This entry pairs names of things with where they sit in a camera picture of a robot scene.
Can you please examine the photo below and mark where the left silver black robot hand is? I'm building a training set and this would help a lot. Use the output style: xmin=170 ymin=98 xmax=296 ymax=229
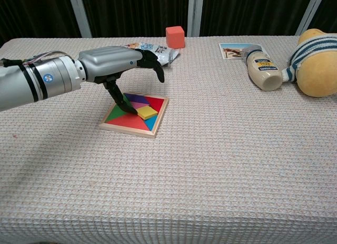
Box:
xmin=77 ymin=45 xmax=165 ymax=115

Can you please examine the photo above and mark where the pink tangram triangle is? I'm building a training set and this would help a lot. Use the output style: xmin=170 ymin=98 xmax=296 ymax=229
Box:
xmin=130 ymin=101 xmax=152 ymax=110

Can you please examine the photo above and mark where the black curtain panel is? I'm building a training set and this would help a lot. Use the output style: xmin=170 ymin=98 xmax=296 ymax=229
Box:
xmin=200 ymin=0 xmax=315 ymax=37
xmin=80 ymin=0 xmax=191 ymax=38
xmin=317 ymin=0 xmax=337 ymax=34
xmin=0 ymin=0 xmax=81 ymax=46

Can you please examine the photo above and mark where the yellow plush toy striped shirt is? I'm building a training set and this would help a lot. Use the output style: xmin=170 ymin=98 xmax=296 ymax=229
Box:
xmin=281 ymin=28 xmax=337 ymax=97

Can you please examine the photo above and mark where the coloured wire bundle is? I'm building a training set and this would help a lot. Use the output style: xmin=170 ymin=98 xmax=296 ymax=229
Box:
xmin=22 ymin=51 xmax=70 ymax=65

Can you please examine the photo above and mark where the red tangram triangle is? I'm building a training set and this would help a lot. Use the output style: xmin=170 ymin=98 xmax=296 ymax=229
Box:
xmin=144 ymin=95 xmax=165 ymax=115

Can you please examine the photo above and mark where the silver blue snack bag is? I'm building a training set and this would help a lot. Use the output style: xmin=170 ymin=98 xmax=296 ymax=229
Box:
xmin=121 ymin=42 xmax=181 ymax=68

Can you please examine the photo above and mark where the purple tangram parallelogram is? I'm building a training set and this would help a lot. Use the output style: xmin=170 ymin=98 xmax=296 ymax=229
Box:
xmin=124 ymin=93 xmax=148 ymax=104

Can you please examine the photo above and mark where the grey aluminium post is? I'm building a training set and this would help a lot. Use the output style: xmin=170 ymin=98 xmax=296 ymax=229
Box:
xmin=67 ymin=0 xmax=93 ymax=38
xmin=294 ymin=0 xmax=327 ymax=36
xmin=186 ymin=0 xmax=205 ymax=37

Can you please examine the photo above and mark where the orange foam cube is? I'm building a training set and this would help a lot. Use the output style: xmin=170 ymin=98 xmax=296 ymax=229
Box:
xmin=165 ymin=26 xmax=185 ymax=49

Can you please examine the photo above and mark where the blue tangram triangle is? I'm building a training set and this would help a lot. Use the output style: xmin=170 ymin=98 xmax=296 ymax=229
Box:
xmin=144 ymin=115 xmax=159 ymax=132

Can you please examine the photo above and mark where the photo postcard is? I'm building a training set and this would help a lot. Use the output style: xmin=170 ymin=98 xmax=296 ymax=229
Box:
xmin=219 ymin=43 xmax=271 ymax=60

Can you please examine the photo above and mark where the beige waffle tablecloth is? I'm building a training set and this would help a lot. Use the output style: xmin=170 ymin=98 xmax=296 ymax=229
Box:
xmin=0 ymin=35 xmax=337 ymax=244

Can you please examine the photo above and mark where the wooden tangram puzzle tray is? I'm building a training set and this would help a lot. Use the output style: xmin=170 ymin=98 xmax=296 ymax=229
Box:
xmin=99 ymin=92 xmax=170 ymax=139

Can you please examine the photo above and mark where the yellow square tangram piece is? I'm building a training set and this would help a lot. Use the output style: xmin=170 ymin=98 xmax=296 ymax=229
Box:
xmin=137 ymin=106 xmax=158 ymax=120

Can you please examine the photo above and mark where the large coral tangram triangle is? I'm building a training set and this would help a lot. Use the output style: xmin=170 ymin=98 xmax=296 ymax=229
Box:
xmin=105 ymin=114 xmax=150 ymax=131

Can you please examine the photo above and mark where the green tangram triangle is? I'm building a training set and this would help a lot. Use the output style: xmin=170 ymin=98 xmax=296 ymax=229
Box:
xmin=105 ymin=94 xmax=132 ymax=123

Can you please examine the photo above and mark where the beige mayonnaise squeeze bottle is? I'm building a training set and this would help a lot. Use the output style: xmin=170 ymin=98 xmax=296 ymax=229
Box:
xmin=241 ymin=46 xmax=283 ymax=92

